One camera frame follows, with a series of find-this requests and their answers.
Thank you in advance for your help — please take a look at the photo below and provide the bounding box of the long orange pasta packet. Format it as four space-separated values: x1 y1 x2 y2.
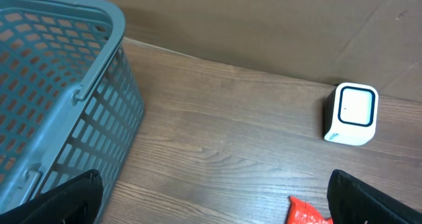
286 196 333 224

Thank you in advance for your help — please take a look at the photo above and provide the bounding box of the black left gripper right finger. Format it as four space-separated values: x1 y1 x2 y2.
327 169 421 224

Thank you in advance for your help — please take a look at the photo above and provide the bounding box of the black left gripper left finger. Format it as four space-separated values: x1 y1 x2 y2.
1 169 104 224

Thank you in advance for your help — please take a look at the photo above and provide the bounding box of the grey plastic mesh basket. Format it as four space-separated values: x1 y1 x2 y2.
1 0 144 212

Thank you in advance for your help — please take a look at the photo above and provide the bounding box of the white barcode scanner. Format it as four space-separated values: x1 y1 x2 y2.
324 82 379 146

